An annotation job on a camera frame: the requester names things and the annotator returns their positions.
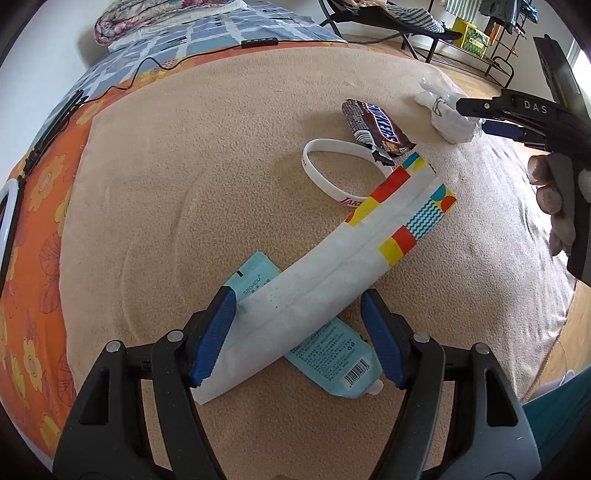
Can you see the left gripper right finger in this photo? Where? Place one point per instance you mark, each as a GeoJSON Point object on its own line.
{"type": "Point", "coordinates": [391, 336]}

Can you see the striped green white towel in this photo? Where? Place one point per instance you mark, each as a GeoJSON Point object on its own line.
{"type": "Point", "coordinates": [464, 9]}

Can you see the light blue cosmetic tube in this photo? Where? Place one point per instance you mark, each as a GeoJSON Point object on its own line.
{"type": "Point", "coordinates": [336, 357]}

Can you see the brown snickers wrapper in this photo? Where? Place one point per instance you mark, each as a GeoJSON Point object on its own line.
{"type": "Point", "coordinates": [373, 128]}

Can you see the blue checked bed sheet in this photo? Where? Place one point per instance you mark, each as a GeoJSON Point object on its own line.
{"type": "Point", "coordinates": [258, 20]}

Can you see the yellow green crate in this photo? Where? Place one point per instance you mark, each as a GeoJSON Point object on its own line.
{"type": "Point", "coordinates": [472, 40]}

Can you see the black folding chair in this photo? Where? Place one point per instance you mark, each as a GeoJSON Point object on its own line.
{"type": "Point", "coordinates": [375, 14]}

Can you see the black clothes drying rack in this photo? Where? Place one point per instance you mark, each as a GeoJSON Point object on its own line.
{"type": "Point", "coordinates": [505, 23]}

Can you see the striped garment on chair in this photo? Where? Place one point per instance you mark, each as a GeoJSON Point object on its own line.
{"type": "Point", "coordinates": [415, 17]}

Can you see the beige fleece blanket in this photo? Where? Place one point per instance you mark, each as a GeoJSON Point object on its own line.
{"type": "Point", "coordinates": [482, 274]}

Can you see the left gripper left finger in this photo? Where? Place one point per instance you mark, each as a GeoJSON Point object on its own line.
{"type": "Point", "coordinates": [208, 333]}

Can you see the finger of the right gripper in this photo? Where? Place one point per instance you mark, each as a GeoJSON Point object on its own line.
{"type": "Point", "coordinates": [505, 130]}
{"type": "Point", "coordinates": [489, 107]}

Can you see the orange floral bed sheet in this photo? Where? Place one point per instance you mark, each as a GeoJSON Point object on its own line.
{"type": "Point", "coordinates": [41, 276]}

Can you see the gloved right hand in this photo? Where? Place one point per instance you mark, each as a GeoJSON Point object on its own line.
{"type": "Point", "coordinates": [557, 188]}

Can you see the folded floral quilt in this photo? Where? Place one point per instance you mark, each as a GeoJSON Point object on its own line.
{"type": "Point", "coordinates": [121, 17]}

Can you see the white ring light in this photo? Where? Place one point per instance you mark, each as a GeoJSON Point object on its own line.
{"type": "Point", "coordinates": [9, 196]}

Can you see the black ring light stand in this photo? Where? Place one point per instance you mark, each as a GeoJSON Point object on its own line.
{"type": "Point", "coordinates": [57, 124]}

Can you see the white plastic bag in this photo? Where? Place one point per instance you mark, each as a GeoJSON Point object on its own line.
{"type": "Point", "coordinates": [441, 98]}

